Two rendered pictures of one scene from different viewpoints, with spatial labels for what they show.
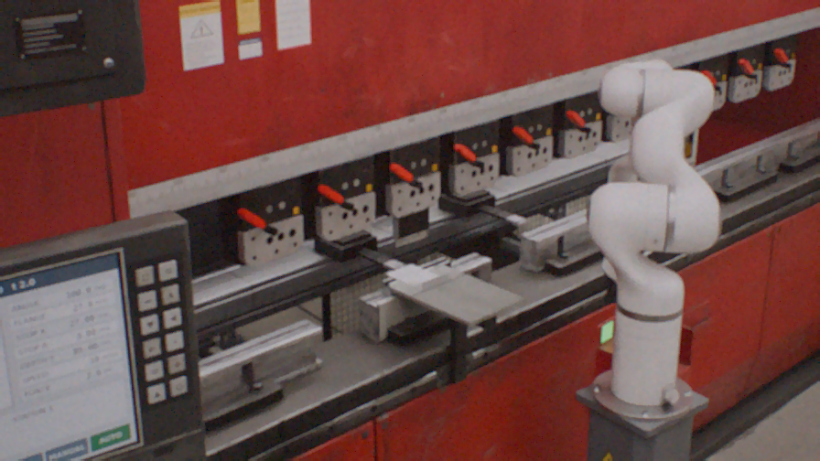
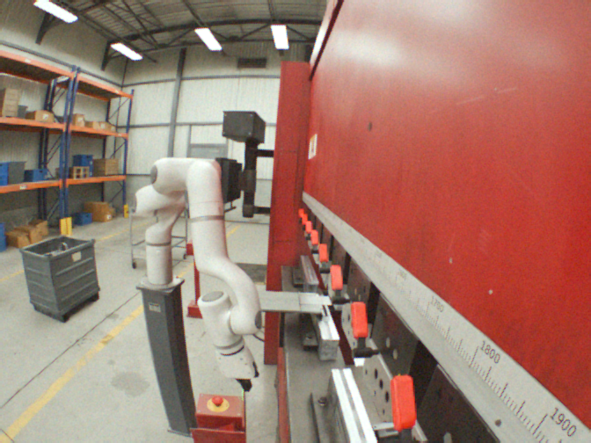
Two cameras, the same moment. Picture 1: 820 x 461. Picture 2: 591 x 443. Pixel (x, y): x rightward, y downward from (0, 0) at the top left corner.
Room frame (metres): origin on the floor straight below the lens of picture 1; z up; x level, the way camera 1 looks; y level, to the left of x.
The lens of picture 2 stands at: (3.06, -0.95, 1.51)
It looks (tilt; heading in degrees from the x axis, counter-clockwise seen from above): 9 degrees down; 129
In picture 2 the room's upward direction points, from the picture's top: 4 degrees clockwise
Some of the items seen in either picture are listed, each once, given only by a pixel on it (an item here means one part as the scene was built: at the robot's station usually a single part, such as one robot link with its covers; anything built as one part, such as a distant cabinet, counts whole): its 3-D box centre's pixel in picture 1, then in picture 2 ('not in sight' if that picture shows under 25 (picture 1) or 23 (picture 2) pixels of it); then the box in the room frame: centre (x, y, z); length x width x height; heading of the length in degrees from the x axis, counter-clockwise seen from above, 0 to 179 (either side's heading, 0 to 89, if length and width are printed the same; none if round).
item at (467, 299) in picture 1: (456, 294); (286, 301); (2.35, -0.10, 1.00); 0.26 x 0.18 x 0.01; 43
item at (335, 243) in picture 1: (365, 250); not in sight; (2.57, 0.12, 1.01); 0.26 x 0.12 x 0.05; 43
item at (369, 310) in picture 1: (427, 295); (322, 323); (2.49, -0.03, 0.92); 0.39 x 0.06 x 0.10; 133
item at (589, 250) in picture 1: (588, 253); (326, 430); (2.83, -0.47, 0.89); 0.30 x 0.05 x 0.03; 133
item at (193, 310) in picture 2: not in sight; (197, 278); (0.61, 0.53, 0.41); 0.25 x 0.20 x 0.83; 43
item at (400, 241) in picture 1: (411, 223); not in sight; (2.45, 0.01, 1.13); 0.10 x 0.02 x 0.10; 133
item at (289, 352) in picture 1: (221, 380); (307, 274); (2.08, 0.41, 0.92); 0.50 x 0.06 x 0.10; 133
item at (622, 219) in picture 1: (635, 247); (164, 215); (1.88, -0.40, 1.30); 0.19 x 0.12 x 0.24; 80
